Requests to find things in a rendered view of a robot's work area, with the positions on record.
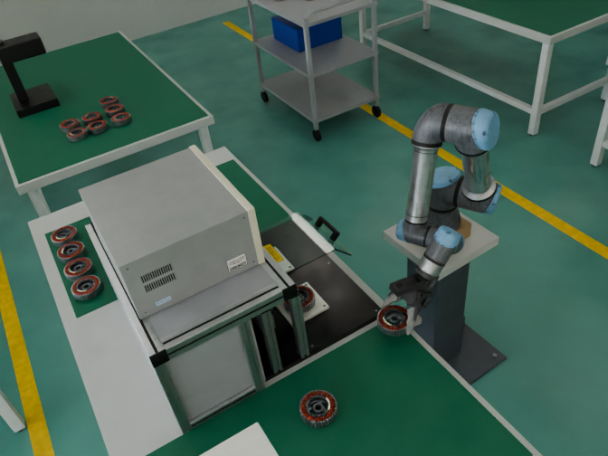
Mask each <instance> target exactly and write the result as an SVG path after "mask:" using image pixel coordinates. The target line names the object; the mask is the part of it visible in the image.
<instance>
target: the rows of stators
mask: <svg viewBox="0 0 608 456"><path fill-rule="evenodd" d="M78 238H79V233H78V231H77V229H76V227H74V226H63V227H61V228H60V229H58V230H56V231H54V232H53V233H52V235H51V240H52V243H53V245H55V246H56V247H60V248H59V250H58V251H57V256H58V258H59V260H60V262H62V263H67V265H66V266H65V267H64V270H63V272H64V274H65V276H66V278H67V280H70V281H75V282H74V283H73V284H72V286H71V293H72V295H73V297H74V298H75V299H77V300H82V301H84V300H89V299H91V298H94V297H96V296H97V295H99V294H100V292H101V290H102V283H101V281H100V278H99V277H97V276H95V275H94V276H93V275H91V274H92V273H93V271H94V266H93V264H92V261H91V260H90V259H89V258H85V257H84V258H83V256H84V255H85V254H86V248H85V246H84V244H83V243H82V242H79V241H77V239H78ZM66 254H68V255H66ZM82 266H84V267H82ZM81 289H82V290H81Z"/></svg>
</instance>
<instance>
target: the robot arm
mask: <svg viewBox="0 0 608 456"><path fill-rule="evenodd" d="M498 138H499V115H498V114H497V113H496V112H495V111H493V110H489V109H484V108H481V109H480V108H473V107H468V106H462V105H457V104H451V103H448V102H444V103H439V104H436V105H434V106H432V107H430V108H429V109H428V110H426V111H425V112H424V113H423V114H422V116H421V117H420V118H419V120H418V121H417V123H416V125H415V127H414V130H413V136H412V145H413V146H414V149H413V162H412V169H411V176H410V183H409V190H408V197H407V205H406V211H405V219H401V220H400V221H399V223H398V224H397V228H396V231H395V234H396V237H397V239H399V240H401V241H404V242H408V243H412V244H416V245H419V246H422V247H425V248H427V249H426V250H425V252H424V254H423V256H422V258H421V259H420V261H419V262H418V265H417V267H416V269H415V270H416V272H417V273H415V274H413V275H411V276H408V277H405V278H403V279H400V280H397V281H394V282H391V283H390V286H389V290H390V291H391V292H390V293H389V294H388V296H387V298H386V299H385V302H384V304H383V306H382V308H383V307H385V306H387V307H388V305H392V303H393V302H397V301H399V300H401V299H404V300H405V301H406V305H410V304H413V305H412V307H411V308H409V309H408V310H407V315H408V319H407V321H406V323H407V326H406V329H405V331H406V335H410V333H411V332H412V331H413V328H414V327H415V326H417V325H420V324H421V323H422V318H421V317H420V316H419V312H420V310H421V307H422V308H426V307H427V306H428V304H429V302H430V301H431V299H432V297H433V295H434V294H432V293H431V290H432V288H433V286H434V285H435V283H436V281H437V280H438V279H439V277H440V276H439V275H440V273H441V272H442V269H443V268H444V266H445V264H446V262H447V261H448V260H449V258H450V257H451V255H453V254H456V253H458V252H459V251H460V250H461V249H462V248H463V246H464V238H463V236H462V235H461V233H459V232H456V230H457V229H458V228H459V227H460V225H461V215H460V212H459V209H458V207H460V208H463V209H467V210H471V211H474V212H478V213H482V214H493V213H494V211H495V209H496V206H497V203H498V200H499V197H500V193H501V190H502V185H501V184H499V183H496V182H495V179H494V178H493V176H491V175H490V165H489V150H491V149H492V148H494V147H495V145H496V143H497V141H498ZM442 142H447V143H452V144H454V146H455V148H456V150H457V151H458V152H459V153H460V154H461V160H462V166H463V173H464V176H461V172H460V170H459V169H457V168H456V167H453V166H441V167H438V168H435V167H436V160H437V154H438V149H439V148H441V147H442ZM430 293H431V294H430ZM428 298H430V300H429V301H428V303H427V304H425V302H426V301H427V299H428ZM382 308H381V309H382Z"/></svg>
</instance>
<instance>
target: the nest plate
mask: <svg viewBox="0 0 608 456"><path fill-rule="evenodd" d="M301 285H303V286H304V285H305V286H306V287H307V286H308V287H310V288H311V289H313V288H312V287H311V286H310V285H309V284H308V283H307V282H305V283H303V284H301ZM313 291H314V289H313ZM314 293H315V299H316V303H315V305H314V306H313V308H312V309H311V310H310V311H308V312H305V313H303V316H304V321H306V320H308V319H310V318H313V317H315V316H317V315H318V314H319V313H321V312H323V311H325V310H327V309H329V305H328V304H327V303H326V302H325V301H324V300H323V299H322V298H321V297H320V296H319V295H318V294H317V292H316V291H314ZM275 307H276V308H277V309H278V310H279V312H280V313H281V314H282V316H283V317H284V318H285V319H286V320H287V321H288V322H289V324H290V325H291V326H292V321H291V315H290V311H287V310H286V309H285V307H284V302H282V303H281V304H279V305H277V306H275Z"/></svg>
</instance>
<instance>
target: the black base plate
mask: <svg viewBox="0 0 608 456"><path fill-rule="evenodd" d="M288 275H289V276H290V278H291V279H292V280H293V281H294V282H295V283H296V285H301V284H303V283H305V282H307V283H308V284H309V285H310V286H311V287H312V288H313V289H314V291H316V292H317V294H318V295H319V296H320V297H321V298H322V299H323V300H324V301H325V302H326V303H327V304H328V305H329V309H327V310H325V311H323V312H321V313H319V314H318V315H317V316H315V317H313V318H310V319H308V320H306V321H305V328H306V333H307V340H308V345H309V355H308V356H306V355H305V357H304V358H301V357H300V355H299V354H298V352H297V347H296V341H295V337H294V331H293V327H292V326H291V325H290V324H289V322H288V321H287V320H286V319H285V318H284V317H283V316H282V314H281V313H280V312H279V310H278V309H277V308H276V307H273V309H272V310H271V314H272V316H273V317H274V322H275V328H274V329H275V334H276V338H277V342H278V347H279V351H280V359H281V363H282V368H283V369H282V370H281V371H280V370H278V373H276V374H274V372H273V369H271V366H270V361H269V358H268V354H267V349H266V346H265V342H264V337H263V334H262V332H261V330H260V329H259V328H258V326H257V325H256V324H255V322H254V321H253V318H251V320H252V327H253V331H254V335H255V338H256V342H257V346H258V349H259V353H260V357H261V363H262V367H263V371H264V375H265V379H266V381H265V382H267V381H269V380H271V379H272V378H273V377H275V376H277V375H279V374H281V373H283V372H285V371H286V370H288V369H290V368H292V367H294V366H295V365H297V364H299V363H301V362H302V361H304V360H306V359H308V358H309V357H311V356H314V355H316V354H317V353H318V352H320V351H322V350H324V349H325V348H327V347H330V346H332V345H333V344H335V343H337V342H338V341H339V340H341V339H343V338H345V337H347V336H349V335H351V334H353V333H355V332H356V331H358V330H359V329H361V328H363V327H365V326H367V325H369V324H370V323H372V322H374V321H376V320H377V314H378V312H379V310H381V308H380V307H379V306H378V305H377V304H376V303H375V302H374V301H373V300H372V299H371V298H370V297H369V296H368V295H367V294H366V293H365V292H364V291H363V290H362V289H361V288H360V287H359V286H358V285H357V284H356V283H355V282H354V281H353V280H352V279H351V278H350V277H349V276H348V275H347V274H346V273H345V272H344V271H343V270H342V269H341V268H340V267H339V266H338V265H337V264H336V263H334V262H333V261H332V260H331V259H330V258H329V257H328V256H327V255H325V256H323V257H321V258H318V259H316V260H314V261H312V262H310V263H308V264H306V265H304V266H302V267H300V268H298V269H296V270H294V271H292V272H290V273H288Z"/></svg>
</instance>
